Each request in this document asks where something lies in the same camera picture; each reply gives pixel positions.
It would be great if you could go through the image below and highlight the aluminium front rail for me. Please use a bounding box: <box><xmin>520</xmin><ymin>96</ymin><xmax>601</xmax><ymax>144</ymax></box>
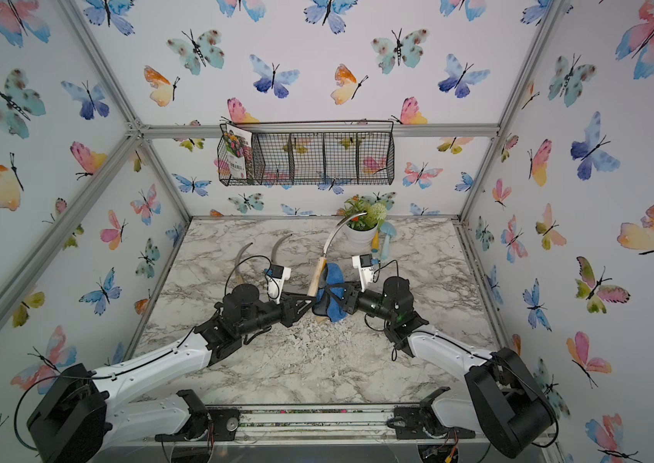
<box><xmin>71</xmin><ymin>403</ymin><xmax>560</xmax><ymax>447</ymax></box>

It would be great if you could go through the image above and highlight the blue grey rag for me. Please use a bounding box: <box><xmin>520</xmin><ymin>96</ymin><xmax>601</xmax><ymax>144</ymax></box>
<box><xmin>312</xmin><ymin>262</ymin><xmax>347</xmax><ymax>323</ymax></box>

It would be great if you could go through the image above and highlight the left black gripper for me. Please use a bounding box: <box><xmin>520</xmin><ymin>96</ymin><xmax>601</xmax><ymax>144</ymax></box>
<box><xmin>236</xmin><ymin>293</ymin><xmax>315</xmax><ymax>341</ymax></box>

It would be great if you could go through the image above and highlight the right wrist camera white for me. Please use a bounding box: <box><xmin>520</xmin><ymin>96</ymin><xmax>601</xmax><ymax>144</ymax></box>
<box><xmin>352</xmin><ymin>254</ymin><xmax>376</xmax><ymax>291</ymax></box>

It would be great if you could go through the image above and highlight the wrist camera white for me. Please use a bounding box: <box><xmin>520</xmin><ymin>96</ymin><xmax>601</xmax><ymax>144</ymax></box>
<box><xmin>352</xmin><ymin>254</ymin><xmax>376</xmax><ymax>291</ymax></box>
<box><xmin>265</xmin><ymin>264</ymin><xmax>292</xmax><ymax>304</ymax></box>

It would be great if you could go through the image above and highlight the black wire wall basket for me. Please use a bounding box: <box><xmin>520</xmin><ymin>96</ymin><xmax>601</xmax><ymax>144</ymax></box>
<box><xmin>215</xmin><ymin>120</ymin><xmax>396</xmax><ymax>188</ymax></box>

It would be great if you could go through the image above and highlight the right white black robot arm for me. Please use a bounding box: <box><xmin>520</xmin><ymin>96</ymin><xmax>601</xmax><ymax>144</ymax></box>
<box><xmin>324</xmin><ymin>277</ymin><xmax>560</xmax><ymax>458</ymax></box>

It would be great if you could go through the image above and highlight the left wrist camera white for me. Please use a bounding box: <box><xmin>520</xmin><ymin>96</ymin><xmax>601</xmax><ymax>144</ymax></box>
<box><xmin>265</xmin><ymin>264</ymin><xmax>292</xmax><ymax>304</ymax></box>

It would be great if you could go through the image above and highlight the white pot with plant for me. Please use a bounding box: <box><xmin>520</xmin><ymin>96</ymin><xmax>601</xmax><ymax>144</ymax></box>
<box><xmin>338</xmin><ymin>195</ymin><xmax>389</xmax><ymax>246</ymax></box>

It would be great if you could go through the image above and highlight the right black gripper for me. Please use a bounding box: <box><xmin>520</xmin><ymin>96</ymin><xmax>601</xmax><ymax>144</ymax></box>
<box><xmin>325</xmin><ymin>282</ymin><xmax>398</xmax><ymax>329</ymax></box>

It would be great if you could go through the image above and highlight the seed packet in basket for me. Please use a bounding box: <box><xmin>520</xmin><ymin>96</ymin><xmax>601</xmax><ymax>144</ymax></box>
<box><xmin>223</xmin><ymin>125</ymin><xmax>252</xmax><ymax>179</ymax></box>

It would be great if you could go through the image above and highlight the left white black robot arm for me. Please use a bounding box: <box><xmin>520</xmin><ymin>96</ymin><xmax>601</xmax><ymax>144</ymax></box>
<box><xmin>26</xmin><ymin>284</ymin><xmax>320</xmax><ymax>462</ymax></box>

